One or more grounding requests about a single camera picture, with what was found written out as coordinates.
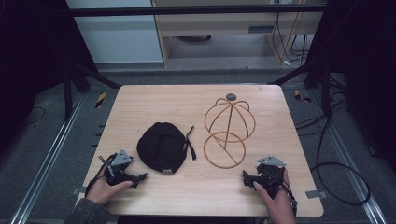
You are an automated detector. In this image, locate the black floor cable loop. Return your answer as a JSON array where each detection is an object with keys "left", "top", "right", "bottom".
[{"left": 293, "top": 90, "right": 372, "bottom": 207}]

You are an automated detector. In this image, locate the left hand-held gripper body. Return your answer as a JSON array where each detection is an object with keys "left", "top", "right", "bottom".
[{"left": 98, "top": 148, "right": 134, "bottom": 187}]

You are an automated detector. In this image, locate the black cap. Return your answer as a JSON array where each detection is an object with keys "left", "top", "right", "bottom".
[{"left": 135, "top": 121, "right": 198, "bottom": 175}]

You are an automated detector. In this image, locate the person's right hand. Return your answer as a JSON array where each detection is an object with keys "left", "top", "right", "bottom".
[{"left": 252, "top": 169, "right": 297, "bottom": 224}]

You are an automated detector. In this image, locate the black frame crossbar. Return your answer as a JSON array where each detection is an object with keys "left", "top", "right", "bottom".
[{"left": 65, "top": 4, "right": 328, "bottom": 18}]

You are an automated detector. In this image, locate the black frame strut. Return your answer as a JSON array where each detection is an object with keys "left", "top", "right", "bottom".
[
  {"left": 62, "top": 62, "right": 121, "bottom": 122},
  {"left": 268, "top": 59, "right": 332, "bottom": 119}
]

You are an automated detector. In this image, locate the aluminium floor rail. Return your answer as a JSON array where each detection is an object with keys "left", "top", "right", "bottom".
[
  {"left": 10, "top": 92, "right": 86, "bottom": 224},
  {"left": 306, "top": 88, "right": 389, "bottom": 224}
]

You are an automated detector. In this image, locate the yellow black tape marker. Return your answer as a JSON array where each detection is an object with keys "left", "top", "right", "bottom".
[
  {"left": 94, "top": 91, "right": 107, "bottom": 109},
  {"left": 293, "top": 89, "right": 312, "bottom": 104}
]

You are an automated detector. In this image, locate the gold wire hat stand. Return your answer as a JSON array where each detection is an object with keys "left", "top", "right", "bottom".
[{"left": 203, "top": 97, "right": 257, "bottom": 170}]

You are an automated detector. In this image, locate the person's left hand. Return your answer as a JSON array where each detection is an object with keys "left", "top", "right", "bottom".
[{"left": 85, "top": 176, "right": 134, "bottom": 206}]

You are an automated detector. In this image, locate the wooden desk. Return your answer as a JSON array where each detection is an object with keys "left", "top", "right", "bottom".
[{"left": 151, "top": 0, "right": 329, "bottom": 69}]

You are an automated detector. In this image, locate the white cabinet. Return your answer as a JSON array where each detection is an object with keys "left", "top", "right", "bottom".
[{"left": 65, "top": 0, "right": 164, "bottom": 65}]

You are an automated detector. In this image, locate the right hand-held gripper cable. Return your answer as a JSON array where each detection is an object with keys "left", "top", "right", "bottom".
[{"left": 267, "top": 170, "right": 299, "bottom": 217}]

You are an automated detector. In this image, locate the bundle of hanging desk cables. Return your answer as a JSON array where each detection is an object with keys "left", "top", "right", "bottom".
[{"left": 271, "top": 12, "right": 310, "bottom": 67}]

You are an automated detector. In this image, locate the hand-held gripper cable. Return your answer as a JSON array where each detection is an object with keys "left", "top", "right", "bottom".
[
  {"left": 84, "top": 154, "right": 117, "bottom": 198},
  {"left": 267, "top": 170, "right": 299, "bottom": 217}
]

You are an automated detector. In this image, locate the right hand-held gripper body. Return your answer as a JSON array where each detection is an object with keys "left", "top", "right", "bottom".
[{"left": 255, "top": 154, "right": 288, "bottom": 200}]

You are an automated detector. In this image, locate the left hand-held gripper cable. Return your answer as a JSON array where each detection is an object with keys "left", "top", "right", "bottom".
[{"left": 84, "top": 154, "right": 117, "bottom": 198}]

